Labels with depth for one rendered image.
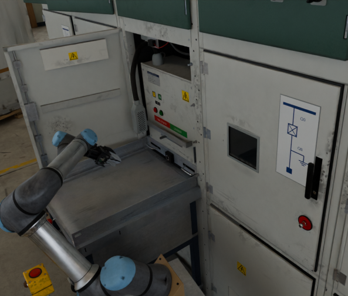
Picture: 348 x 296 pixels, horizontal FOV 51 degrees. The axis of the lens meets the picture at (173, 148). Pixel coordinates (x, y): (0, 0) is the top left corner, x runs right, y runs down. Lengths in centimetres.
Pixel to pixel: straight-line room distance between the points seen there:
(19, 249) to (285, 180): 230
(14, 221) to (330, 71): 111
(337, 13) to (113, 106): 150
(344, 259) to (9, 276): 229
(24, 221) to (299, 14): 109
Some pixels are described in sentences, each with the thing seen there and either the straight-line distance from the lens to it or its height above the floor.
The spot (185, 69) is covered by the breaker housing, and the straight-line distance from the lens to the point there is 195.
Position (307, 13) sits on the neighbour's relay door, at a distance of 116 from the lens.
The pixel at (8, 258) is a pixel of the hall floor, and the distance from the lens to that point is 315.
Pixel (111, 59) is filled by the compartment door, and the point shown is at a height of 142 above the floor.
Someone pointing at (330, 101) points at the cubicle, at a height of 153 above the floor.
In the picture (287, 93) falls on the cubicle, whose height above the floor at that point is 151.
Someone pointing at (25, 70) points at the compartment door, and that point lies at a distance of 213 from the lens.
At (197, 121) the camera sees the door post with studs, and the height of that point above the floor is 123.
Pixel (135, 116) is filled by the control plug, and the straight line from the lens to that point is 213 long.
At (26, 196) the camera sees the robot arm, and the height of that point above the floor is 128.
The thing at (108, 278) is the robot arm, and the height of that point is 98.
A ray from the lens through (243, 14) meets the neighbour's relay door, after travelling 132.
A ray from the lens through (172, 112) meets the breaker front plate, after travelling 198.
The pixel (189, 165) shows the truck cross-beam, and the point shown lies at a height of 91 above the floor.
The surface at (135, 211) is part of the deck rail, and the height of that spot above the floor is 87.
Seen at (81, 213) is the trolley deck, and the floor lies 85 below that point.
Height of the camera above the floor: 196
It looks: 29 degrees down
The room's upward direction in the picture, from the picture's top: 5 degrees counter-clockwise
